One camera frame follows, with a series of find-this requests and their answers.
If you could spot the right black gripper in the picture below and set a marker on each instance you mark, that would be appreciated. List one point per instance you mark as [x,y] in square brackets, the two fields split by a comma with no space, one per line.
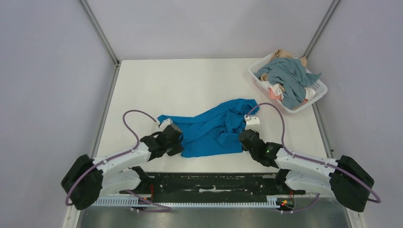
[246,138]

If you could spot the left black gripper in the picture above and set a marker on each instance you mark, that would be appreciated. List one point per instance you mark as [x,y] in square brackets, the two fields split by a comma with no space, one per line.
[178,149]

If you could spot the blue t-shirt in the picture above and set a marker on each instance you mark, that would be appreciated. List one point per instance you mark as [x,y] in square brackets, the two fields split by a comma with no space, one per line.
[215,131]

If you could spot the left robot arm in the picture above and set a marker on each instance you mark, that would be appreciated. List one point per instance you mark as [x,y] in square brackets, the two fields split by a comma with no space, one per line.
[89,179]

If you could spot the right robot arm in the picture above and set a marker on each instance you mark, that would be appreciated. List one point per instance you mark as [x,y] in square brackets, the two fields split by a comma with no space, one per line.
[344,179]

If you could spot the pink t-shirt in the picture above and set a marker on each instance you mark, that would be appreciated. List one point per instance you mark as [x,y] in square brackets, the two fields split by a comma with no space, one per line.
[272,95]

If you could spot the white t-shirt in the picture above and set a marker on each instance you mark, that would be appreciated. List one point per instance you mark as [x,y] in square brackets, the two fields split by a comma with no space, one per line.
[279,89]

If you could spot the grey-blue t-shirt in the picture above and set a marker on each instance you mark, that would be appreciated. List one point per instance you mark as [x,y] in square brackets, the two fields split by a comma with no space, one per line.
[294,77]

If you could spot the white laundry basket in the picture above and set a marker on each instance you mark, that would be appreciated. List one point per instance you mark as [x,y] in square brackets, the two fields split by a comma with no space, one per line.
[320,88]

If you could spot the beige t-shirt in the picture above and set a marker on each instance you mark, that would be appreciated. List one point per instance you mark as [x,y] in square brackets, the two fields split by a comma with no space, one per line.
[280,53]

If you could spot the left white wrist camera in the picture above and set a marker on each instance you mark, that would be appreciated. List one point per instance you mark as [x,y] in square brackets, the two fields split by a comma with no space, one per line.
[164,123]

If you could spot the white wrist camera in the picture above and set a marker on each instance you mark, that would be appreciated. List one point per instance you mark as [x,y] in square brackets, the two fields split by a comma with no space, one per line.
[164,123]
[252,123]

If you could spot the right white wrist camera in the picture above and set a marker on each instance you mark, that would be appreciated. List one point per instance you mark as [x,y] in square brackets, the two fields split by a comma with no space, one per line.
[252,123]

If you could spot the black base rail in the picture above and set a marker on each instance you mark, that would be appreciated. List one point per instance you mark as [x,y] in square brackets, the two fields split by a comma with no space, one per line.
[181,187]

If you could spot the white cable duct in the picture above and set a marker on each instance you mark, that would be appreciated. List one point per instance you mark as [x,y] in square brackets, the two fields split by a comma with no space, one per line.
[132,201]

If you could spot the aluminium frame left post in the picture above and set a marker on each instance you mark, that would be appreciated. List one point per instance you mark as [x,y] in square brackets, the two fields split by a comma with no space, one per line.
[116,64]

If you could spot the aluminium frame post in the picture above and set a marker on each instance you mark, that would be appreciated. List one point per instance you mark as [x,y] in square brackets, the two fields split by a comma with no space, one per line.
[116,64]
[322,26]

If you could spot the aluminium frame right post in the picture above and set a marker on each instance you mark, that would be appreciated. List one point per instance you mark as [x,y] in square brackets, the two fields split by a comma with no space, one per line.
[322,26]

